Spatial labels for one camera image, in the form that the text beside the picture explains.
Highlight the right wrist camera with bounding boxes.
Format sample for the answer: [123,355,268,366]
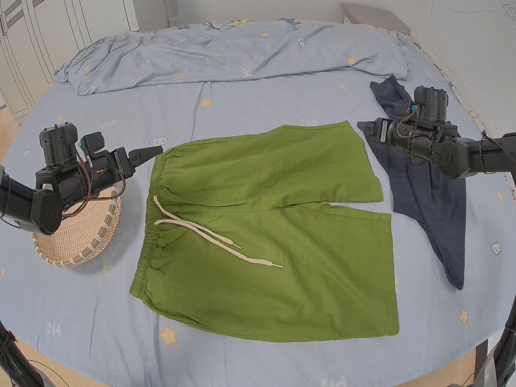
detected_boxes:
[397,99,417,119]

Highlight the pale blue quilt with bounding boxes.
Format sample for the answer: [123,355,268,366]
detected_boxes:
[53,16,413,96]

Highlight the grey bedside table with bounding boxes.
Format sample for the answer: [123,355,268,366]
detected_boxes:
[340,2,411,34]

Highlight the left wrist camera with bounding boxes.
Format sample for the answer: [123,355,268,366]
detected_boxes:
[79,131,107,162]

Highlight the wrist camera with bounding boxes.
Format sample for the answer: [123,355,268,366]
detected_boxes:
[397,99,417,119]
[79,131,107,162]

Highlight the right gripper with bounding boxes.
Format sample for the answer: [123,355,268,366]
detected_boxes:
[356,118,410,149]

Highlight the green shorts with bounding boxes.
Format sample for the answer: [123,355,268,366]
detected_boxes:
[128,120,400,343]

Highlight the round woven basket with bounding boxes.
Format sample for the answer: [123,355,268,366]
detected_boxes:
[32,180,122,269]

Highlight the bed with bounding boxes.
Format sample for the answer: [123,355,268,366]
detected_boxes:
[0,0,516,387]

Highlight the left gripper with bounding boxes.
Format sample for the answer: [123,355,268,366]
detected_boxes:
[89,145,164,191]

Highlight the dark blue garment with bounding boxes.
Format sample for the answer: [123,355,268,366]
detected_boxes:
[370,76,468,290]

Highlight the white wardrobe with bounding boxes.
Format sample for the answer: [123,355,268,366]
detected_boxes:
[0,0,139,126]

